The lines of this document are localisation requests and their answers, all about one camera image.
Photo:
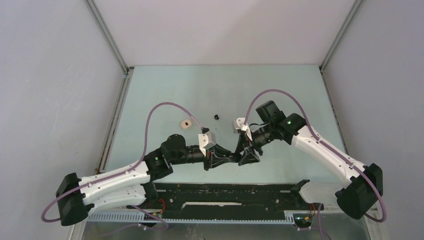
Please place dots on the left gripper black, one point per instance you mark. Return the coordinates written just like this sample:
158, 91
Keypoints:
212, 157

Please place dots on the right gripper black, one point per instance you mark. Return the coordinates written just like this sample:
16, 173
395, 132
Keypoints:
249, 156

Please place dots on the pink earbud charging case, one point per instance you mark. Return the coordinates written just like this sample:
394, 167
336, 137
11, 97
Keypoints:
186, 124

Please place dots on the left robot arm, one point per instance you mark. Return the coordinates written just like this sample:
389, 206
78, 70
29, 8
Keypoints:
79, 197

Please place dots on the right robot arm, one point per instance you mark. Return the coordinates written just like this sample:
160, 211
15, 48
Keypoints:
359, 186

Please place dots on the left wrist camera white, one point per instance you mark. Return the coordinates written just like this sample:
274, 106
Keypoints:
206, 140

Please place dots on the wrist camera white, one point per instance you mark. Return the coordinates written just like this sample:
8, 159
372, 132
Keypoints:
240, 125
206, 140

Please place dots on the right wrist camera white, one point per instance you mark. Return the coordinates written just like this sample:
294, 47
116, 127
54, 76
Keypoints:
240, 125

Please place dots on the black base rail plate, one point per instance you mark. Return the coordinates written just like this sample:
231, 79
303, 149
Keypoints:
225, 202

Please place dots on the right aluminium frame post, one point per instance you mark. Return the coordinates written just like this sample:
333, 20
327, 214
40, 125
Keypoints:
355, 8

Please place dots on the aluminium frame post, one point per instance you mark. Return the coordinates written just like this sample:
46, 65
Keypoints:
107, 35
355, 8

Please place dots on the left aluminium frame post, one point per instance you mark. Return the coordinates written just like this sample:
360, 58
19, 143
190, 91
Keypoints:
107, 35

